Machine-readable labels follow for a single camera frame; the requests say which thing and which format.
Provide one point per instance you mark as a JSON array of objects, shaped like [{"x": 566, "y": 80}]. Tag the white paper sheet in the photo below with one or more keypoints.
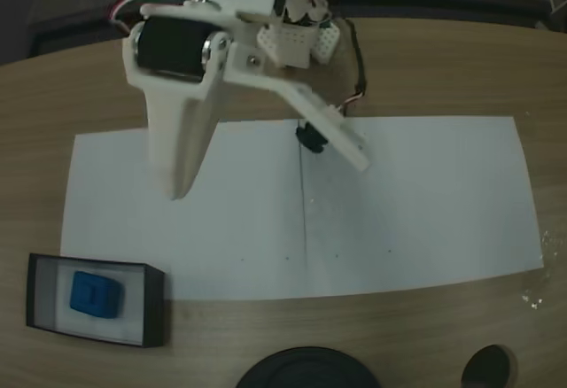
[
  {"x": 230, "y": 237},
  {"x": 421, "y": 206}
]

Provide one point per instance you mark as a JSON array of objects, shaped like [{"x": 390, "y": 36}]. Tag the blue square block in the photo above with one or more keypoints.
[{"x": 95, "y": 295}]

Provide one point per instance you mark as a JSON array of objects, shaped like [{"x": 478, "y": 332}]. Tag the black round object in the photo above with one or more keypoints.
[{"x": 310, "y": 370}]

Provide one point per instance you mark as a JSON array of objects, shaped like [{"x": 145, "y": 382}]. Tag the white mini breadboard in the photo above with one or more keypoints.
[
  {"x": 327, "y": 42},
  {"x": 288, "y": 44}
]

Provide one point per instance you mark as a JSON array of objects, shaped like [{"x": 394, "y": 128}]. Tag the dark box with white inside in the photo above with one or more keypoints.
[{"x": 153, "y": 308}]

